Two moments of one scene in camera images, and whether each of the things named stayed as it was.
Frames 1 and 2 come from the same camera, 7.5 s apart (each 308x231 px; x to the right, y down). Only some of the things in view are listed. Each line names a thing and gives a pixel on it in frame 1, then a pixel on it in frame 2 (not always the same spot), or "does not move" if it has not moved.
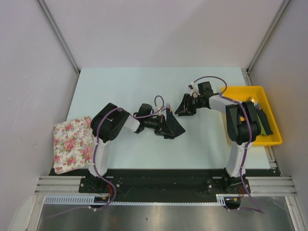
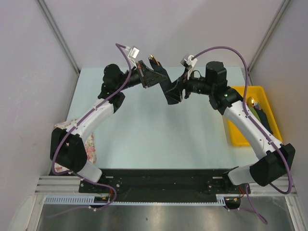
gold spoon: x=251 y=99 does not move
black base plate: x=224 y=186 does not move
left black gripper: x=163 y=125 → x=143 y=75
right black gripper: x=190 y=104 → x=181 y=89
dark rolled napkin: x=263 y=119 does not move
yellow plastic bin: x=241 y=93 does not move
